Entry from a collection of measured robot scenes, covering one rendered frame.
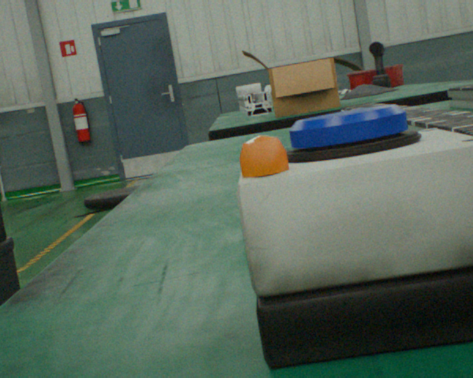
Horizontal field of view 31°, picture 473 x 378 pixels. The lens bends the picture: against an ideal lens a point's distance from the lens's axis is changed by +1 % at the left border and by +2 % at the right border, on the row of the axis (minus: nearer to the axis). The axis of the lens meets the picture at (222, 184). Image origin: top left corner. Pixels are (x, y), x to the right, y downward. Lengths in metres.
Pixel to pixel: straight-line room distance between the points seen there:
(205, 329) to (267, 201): 0.09
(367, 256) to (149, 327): 0.12
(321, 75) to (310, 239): 2.34
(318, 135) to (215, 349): 0.08
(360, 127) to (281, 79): 2.32
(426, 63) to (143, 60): 3.70
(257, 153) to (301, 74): 2.34
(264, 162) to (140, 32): 11.25
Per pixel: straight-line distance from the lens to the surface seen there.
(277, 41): 11.45
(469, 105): 1.47
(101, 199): 3.51
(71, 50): 11.66
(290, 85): 2.59
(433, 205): 0.26
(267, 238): 0.26
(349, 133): 0.28
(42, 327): 0.39
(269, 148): 0.26
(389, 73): 4.03
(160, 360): 0.30
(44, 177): 11.78
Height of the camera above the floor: 0.87
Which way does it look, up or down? 6 degrees down
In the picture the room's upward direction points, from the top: 10 degrees counter-clockwise
